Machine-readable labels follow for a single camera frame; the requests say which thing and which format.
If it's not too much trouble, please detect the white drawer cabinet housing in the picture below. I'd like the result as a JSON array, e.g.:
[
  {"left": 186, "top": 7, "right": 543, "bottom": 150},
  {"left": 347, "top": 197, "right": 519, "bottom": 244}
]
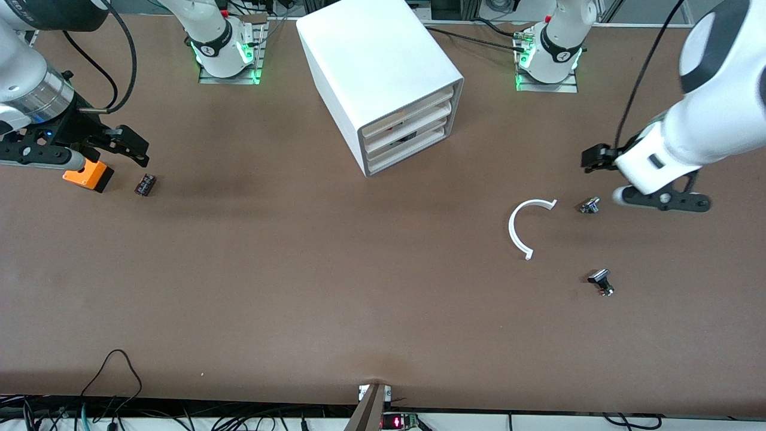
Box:
[{"left": 296, "top": 0, "right": 465, "bottom": 178}]

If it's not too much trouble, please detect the curved black cable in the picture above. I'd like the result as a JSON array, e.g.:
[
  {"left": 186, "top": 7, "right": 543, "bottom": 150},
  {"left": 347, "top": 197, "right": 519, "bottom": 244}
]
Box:
[{"left": 601, "top": 413, "right": 664, "bottom": 430}]

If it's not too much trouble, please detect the black table cable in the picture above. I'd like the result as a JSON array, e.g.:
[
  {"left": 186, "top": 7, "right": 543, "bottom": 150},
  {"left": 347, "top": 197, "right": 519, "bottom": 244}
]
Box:
[
  {"left": 473, "top": 17, "right": 527, "bottom": 38},
  {"left": 426, "top": 25, "right": 530, "bottom": 54}
]

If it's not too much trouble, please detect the aluminium arm base plate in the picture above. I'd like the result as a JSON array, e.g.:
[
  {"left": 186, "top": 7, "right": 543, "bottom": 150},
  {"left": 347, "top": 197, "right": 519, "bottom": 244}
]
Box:
[
  {"left": 198, "top": 13, "right": 268, "bottom": 85},
  {"left": 515, "top": 27, "right": 579, "bottom": 93}
]

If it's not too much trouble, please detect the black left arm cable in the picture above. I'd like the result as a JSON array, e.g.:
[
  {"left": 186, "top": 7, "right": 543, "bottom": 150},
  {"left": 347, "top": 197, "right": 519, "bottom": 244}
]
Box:
[{"left": 615, "top": 0, "right": 688, "bottom": 150}]

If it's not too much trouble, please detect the white plastic drawer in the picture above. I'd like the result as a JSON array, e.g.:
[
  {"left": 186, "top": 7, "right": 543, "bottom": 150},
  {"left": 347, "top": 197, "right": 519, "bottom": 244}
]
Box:
[
  {"left": 364, "top": 107, "right": 455, "bottom": 156},
  {"left": 363, "top": 89, "right": 455, "bottom": 139},
  {"left": 366, "top": 125, "right": 457, "bottom": 175}
]

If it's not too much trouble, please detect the short black arm cable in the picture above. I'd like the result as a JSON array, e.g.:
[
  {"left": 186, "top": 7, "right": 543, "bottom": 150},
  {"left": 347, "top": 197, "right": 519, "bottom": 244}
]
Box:
[{"left": 62, "top": 30, "right": 118, "bottom": 111}]

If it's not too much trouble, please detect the circuit board with red display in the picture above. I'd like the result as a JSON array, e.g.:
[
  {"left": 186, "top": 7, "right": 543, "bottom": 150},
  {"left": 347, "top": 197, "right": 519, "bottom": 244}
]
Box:
[{"left": 382, "top": 412, "right": 421, "bottom": 430}]

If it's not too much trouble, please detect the looped thin black cable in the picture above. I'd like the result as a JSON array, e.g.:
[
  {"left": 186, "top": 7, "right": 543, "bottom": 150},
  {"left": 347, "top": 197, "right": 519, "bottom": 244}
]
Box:
[{"left": 80, "top": 349, "right": 143, "bottom": 415}]

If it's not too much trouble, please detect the black square push button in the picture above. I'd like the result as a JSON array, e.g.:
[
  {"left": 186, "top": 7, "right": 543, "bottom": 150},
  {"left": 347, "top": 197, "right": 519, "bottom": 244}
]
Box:
[{"left": 587, "top": 269, "right": 615, "bottom": 297}]

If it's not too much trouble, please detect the tangled black cable bundle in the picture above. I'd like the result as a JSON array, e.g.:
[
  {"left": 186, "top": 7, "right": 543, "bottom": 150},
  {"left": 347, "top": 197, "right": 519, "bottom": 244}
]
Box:
[{"left": 0, "top": 394, "right": 360, "bottom": 431}]

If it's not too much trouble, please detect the long black arm cable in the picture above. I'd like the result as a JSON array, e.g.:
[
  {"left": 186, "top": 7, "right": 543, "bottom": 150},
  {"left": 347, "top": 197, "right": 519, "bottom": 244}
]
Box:
[{"left": 99, "top": 0, "right": 138, "bottom": 114}]

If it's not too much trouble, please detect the orange box with black end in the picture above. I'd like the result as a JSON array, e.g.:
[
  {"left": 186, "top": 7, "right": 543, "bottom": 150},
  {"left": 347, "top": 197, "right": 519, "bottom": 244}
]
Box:
[{"left": 62, "top": 159, "right": 114, "bottom": 193}]

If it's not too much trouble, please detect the brown wedge-shaped post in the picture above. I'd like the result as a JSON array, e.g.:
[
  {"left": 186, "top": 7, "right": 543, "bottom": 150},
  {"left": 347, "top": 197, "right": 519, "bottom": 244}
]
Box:
[{"left": 344, "top": 383, "right": 387, "bottom": 431}]

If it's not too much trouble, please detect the white plastic arc piece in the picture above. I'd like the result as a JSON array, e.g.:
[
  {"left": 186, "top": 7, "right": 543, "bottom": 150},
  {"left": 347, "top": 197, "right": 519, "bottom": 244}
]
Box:
[{"left": 508, "top": 198, "right": 558, "bottom": 261}]

